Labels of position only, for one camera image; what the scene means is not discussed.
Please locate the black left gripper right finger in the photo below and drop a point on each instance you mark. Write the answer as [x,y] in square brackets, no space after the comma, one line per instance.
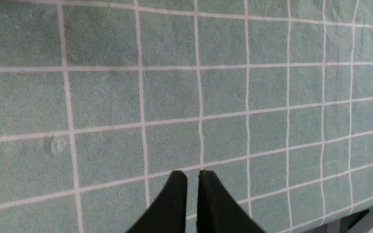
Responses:
[217,211]

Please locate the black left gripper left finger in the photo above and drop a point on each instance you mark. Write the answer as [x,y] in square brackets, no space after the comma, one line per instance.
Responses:
[167,214]

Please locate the green checkered tablecloth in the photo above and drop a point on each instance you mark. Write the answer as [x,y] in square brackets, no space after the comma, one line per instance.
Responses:
[101,99]

